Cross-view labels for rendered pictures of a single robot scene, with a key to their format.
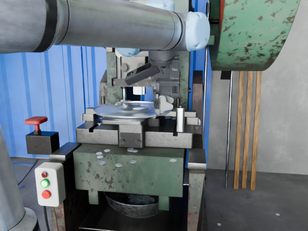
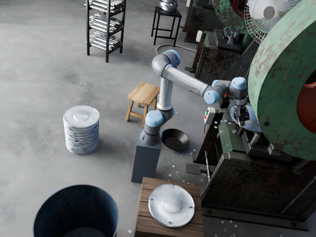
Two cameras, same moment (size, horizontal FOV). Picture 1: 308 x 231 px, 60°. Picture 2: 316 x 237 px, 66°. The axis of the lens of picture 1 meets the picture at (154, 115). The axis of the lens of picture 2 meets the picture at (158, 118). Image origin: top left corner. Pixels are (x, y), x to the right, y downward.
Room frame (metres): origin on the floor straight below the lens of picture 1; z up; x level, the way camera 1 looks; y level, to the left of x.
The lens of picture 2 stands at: (0.06, -1.13, 1.73)
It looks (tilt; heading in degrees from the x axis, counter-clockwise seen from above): 39 degrees down; 77
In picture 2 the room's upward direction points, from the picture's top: 12 degrees clockwise
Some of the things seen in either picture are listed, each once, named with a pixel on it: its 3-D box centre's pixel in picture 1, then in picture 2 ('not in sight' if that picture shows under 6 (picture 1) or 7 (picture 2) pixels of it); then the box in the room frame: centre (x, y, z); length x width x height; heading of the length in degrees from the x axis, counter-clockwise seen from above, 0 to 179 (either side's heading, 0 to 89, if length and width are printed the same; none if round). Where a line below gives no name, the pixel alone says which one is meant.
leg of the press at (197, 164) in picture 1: (200, 167); (277, 184); (1.20, -0.23, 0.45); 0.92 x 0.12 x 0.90; 171
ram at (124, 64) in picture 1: (136, 39); not in sight; (1.06, 0.07, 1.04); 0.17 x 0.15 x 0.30; 171
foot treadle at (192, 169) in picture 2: not in sight; (219, 174); (0.97, 0.08, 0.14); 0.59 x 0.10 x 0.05; 171
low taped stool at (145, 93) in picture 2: not in sight; (143, 104); (0.34, 0.95, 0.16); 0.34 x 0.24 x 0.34; 64
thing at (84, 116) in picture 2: not in sight; (81, 115); (-0.22, 0.49, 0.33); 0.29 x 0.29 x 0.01
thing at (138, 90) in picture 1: (139, 89); not in sight; (1.09, 0.06, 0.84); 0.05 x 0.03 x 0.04; 81
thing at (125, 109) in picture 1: (133, 108); (250, 117); (0.98, 0.08, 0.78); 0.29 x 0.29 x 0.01
